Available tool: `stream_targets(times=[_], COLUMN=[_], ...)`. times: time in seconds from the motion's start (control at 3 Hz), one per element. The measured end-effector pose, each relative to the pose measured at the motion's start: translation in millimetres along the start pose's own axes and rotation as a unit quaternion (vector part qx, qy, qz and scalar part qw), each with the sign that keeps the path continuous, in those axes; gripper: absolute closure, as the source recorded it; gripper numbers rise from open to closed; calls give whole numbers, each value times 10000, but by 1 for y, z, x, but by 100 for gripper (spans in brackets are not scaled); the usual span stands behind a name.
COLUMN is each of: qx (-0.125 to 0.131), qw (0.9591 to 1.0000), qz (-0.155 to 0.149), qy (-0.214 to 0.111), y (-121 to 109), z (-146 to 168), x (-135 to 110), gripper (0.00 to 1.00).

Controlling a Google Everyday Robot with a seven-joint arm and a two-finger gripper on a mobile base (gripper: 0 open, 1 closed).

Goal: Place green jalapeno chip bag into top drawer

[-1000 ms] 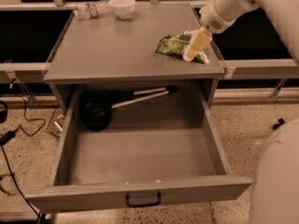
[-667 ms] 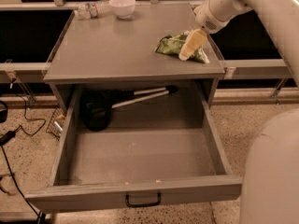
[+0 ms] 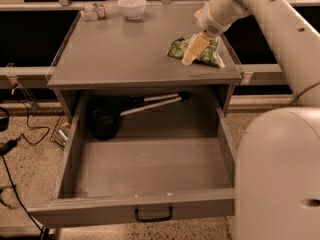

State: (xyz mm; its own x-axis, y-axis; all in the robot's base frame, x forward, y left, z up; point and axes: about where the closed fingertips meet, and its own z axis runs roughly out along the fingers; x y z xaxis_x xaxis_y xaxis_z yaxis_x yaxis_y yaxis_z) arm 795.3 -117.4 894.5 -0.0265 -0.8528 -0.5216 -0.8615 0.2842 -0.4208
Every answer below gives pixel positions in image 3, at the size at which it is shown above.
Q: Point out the white bowl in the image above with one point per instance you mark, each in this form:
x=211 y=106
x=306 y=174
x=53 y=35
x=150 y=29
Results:
x=132 y=9

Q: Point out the grey open top drawer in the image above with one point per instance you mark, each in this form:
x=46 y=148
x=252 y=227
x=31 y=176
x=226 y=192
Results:
x=179 y=155

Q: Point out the grey drawer cabinet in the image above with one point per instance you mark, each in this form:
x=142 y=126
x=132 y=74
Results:
x=117 y=54

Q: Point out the green jalapeno chip bag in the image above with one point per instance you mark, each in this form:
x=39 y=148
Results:
x=179 y=49

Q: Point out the black ladle with metal handle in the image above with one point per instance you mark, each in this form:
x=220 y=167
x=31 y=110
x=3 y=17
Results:
x=103 y=114

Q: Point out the wire basket on floor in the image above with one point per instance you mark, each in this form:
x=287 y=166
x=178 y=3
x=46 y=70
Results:
x=60 y=132

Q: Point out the black drawer handle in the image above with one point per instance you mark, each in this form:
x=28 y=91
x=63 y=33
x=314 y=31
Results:
x=149 y=215

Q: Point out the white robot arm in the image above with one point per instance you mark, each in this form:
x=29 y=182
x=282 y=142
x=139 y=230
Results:
x=277 y=168

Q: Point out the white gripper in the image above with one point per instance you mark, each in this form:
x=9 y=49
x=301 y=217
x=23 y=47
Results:
x=210 y=21

